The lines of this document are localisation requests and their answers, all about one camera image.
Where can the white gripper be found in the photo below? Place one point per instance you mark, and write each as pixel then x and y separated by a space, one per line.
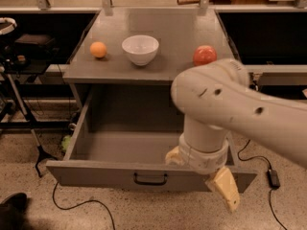
pixel 201 159

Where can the grey top drawer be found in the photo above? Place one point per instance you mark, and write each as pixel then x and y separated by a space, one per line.
pixel 121 139

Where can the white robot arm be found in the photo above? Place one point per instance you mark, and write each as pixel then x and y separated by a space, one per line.
pixel 216 99

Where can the grey drawer cabinet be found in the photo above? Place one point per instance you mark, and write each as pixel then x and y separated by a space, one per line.
pixel 179 32

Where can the red apple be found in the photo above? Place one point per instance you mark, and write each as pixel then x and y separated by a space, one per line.
pixel 204 54

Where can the white ceramic bowl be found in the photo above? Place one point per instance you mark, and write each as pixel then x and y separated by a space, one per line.
pixel 140 49

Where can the small orange fruit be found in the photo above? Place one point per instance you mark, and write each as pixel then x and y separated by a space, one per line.
pixel 98 49

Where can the black tripod stand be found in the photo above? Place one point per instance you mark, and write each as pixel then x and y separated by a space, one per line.
pixel 42 154

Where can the black shoe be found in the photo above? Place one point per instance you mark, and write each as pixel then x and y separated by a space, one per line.
pixel 12 211

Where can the black box on stand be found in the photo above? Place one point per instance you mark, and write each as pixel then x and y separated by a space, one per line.
pixel 36 41

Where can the black power adapter with cable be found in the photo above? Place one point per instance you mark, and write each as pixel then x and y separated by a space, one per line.
pixel 272 177

